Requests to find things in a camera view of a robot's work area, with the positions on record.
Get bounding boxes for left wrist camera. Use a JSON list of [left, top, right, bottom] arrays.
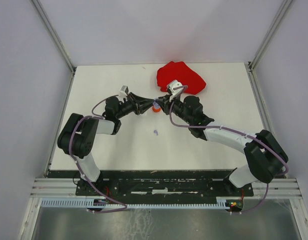
[[119, 85, 129, 98]]

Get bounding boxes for right aluminium frame post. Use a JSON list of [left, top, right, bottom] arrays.
[[248, 0, 295, 72]]

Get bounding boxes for orange earbud charging case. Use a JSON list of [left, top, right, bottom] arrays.
[[152, 106, 161, 113]]

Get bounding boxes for aluminium frame post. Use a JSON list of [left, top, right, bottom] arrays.
[[30, 0, 76, 73], [248, 0, 295, 72]]

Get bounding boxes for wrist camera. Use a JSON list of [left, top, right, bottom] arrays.
[[119, 85, 129, 98], [167, 80, 188, 102]]

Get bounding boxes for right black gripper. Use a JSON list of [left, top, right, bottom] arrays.
[[155, 92, 192, 125]]

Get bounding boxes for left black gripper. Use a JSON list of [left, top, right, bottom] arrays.
[[116, 92, 155, 119]]

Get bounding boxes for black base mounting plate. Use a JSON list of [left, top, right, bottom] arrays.
[[76, 170, 253, 204]]

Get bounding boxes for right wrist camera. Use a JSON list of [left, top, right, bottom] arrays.
[[167, 80, 188, 102]]

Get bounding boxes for left aluminium frame post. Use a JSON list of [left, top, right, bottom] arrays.
[[30, 0, 76, 73]]

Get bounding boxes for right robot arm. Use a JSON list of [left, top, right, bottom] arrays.
[[155, 95, 288, 196]]

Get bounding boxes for purple earbud charging case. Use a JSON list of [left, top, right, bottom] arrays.
[[153, 99, 160, 109]]

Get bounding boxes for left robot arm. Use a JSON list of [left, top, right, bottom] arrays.
[[57, 92, 154, 195]]

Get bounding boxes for red cloth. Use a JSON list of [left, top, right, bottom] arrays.
[[156, 61, 206, 95]]

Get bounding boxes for aluminium frame rail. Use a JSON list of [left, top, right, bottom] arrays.
[[30, 178, 302, 200]]

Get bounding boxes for white cable duct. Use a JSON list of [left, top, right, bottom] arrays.
[[40, 196, 232, 209]]

